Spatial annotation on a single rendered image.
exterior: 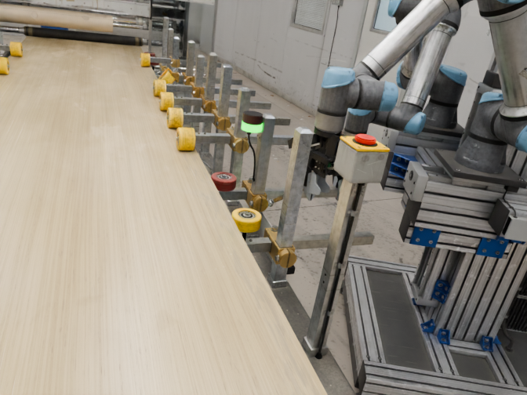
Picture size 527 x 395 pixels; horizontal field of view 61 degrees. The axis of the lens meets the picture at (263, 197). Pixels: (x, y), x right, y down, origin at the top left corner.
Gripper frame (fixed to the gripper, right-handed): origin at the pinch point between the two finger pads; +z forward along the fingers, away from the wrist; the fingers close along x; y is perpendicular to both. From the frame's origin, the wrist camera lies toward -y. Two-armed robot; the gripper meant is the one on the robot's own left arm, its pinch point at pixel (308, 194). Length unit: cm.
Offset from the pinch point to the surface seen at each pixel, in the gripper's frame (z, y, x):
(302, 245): 14.5, 3.0, -2.0
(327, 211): 95, -113, 154
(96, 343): 5, 20, -67
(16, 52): 2, -216, -26
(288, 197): -3.2, 3.5, -11.7
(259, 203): 9.8, -16.6, -3.3
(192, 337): 5, 27, -53
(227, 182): 4.5, -24.1, -10.6
